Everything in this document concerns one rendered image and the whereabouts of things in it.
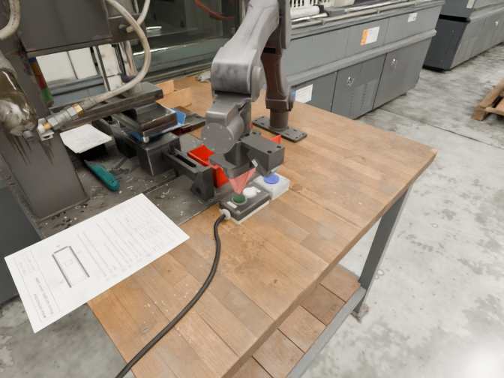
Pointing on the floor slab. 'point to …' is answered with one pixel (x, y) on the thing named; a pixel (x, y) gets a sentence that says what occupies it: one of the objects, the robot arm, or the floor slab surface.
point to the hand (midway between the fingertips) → (237, 189)
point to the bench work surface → (268, 256)
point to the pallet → (491, 103)
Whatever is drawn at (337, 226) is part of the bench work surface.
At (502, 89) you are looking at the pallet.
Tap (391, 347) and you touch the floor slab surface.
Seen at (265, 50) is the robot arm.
